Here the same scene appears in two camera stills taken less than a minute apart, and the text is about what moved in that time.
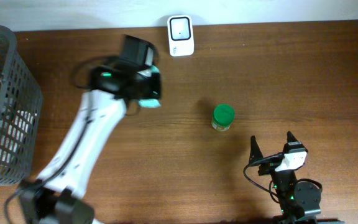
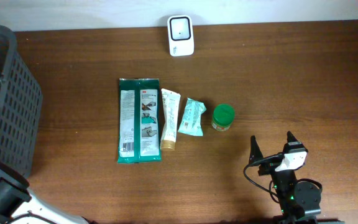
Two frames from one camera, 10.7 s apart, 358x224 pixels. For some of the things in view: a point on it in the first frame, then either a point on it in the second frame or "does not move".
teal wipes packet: (149, 88) → (192, 122)
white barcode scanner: (181, 35) does not move
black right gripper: (255, 152) does not move
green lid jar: (224, 116) does not move
